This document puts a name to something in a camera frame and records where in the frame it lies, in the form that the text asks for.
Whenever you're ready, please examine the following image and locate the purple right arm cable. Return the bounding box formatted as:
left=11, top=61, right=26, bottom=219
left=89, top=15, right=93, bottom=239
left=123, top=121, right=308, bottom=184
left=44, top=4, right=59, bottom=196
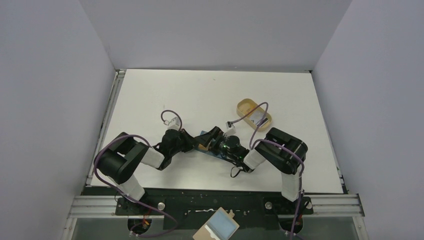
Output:
left=231, top=101, right=306, bottom=240

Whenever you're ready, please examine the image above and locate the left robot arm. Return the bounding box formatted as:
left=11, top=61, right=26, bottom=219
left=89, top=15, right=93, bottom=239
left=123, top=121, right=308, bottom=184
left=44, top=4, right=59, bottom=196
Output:
left=93, top=129, right=196, bottom=202

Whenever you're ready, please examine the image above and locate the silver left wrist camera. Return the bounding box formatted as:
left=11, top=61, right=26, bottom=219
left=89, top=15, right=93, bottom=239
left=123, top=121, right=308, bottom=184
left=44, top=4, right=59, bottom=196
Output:
left=167, top=117, right=182, bottom=131

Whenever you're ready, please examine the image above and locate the blue card on cardboard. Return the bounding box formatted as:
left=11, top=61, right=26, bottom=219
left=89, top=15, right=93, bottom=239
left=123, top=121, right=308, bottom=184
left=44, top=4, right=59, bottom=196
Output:
left=192, top=207, right=240, bottom=240

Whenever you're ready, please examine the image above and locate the gold VIP card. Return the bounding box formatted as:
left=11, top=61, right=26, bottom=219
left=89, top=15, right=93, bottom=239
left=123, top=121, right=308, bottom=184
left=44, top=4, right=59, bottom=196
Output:
left=239, top=102, right=257, bottom=115
left=197, top=142, right=211, bottom=152

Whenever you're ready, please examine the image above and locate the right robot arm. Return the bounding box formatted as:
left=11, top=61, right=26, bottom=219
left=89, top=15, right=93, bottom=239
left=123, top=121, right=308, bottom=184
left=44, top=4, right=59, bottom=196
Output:
left=194, top=126, right=308, bottom=202

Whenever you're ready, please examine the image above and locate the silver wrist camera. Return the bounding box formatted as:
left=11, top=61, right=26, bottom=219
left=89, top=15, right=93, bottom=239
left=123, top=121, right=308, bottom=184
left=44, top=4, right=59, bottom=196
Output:
left=167, top=117, right=182, bottom=131
left=225, top=121, right=235, bottom=130

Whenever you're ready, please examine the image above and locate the aluminium right side rail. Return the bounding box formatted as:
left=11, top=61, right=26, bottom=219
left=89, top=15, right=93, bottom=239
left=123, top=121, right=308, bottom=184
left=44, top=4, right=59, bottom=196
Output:
left=334, top=155, right=349, bottom=195

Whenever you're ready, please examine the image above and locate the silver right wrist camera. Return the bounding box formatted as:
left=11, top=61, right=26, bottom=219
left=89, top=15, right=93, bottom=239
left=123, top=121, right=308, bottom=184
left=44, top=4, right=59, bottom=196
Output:
left=225, top=121, right=235, bottom=130

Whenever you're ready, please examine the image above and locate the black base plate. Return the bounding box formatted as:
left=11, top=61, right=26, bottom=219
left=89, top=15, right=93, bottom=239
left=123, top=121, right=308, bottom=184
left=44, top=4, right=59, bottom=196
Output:
left=82, top=187, right=314, bottom=231

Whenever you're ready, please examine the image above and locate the white VIP card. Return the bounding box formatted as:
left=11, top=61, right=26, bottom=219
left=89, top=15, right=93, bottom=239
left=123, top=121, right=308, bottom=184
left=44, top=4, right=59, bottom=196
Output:
left=249, top=111, right=270, bottom=127

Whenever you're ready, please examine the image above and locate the aluminium front rail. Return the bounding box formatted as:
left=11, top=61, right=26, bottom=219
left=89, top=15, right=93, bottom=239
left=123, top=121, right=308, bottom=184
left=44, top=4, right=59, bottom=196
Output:
left=61, top=193, right=370, bottom=240

